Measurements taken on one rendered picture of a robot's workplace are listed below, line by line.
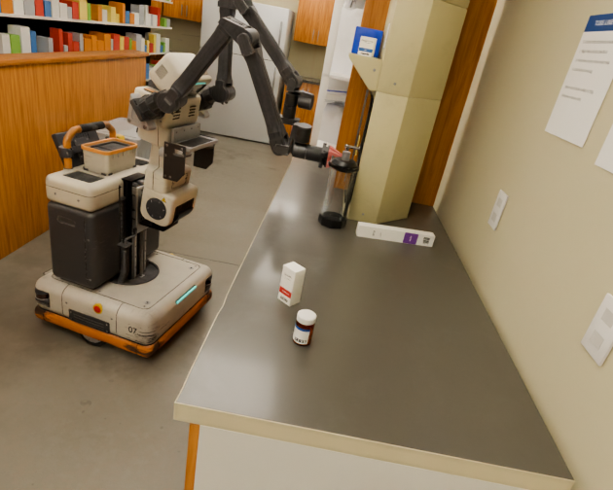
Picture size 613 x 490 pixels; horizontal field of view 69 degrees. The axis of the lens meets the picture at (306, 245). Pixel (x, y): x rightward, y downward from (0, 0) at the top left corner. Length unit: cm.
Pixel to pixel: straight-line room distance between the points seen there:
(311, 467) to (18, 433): 146
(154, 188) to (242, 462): 144
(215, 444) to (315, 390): 20
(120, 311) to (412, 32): 167
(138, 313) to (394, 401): 150
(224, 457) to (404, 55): 128
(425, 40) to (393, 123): 28
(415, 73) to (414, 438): 116
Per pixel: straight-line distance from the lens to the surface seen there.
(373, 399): 91
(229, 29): 165
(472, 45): 203
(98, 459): 199
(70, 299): 239
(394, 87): 161
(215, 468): 93
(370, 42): 167
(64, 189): 219
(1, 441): 213
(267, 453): 88
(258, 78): 166
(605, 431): 96
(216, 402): 84
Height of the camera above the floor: 154
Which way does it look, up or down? 25 degrees down
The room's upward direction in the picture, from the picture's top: 11 degrees clockwise
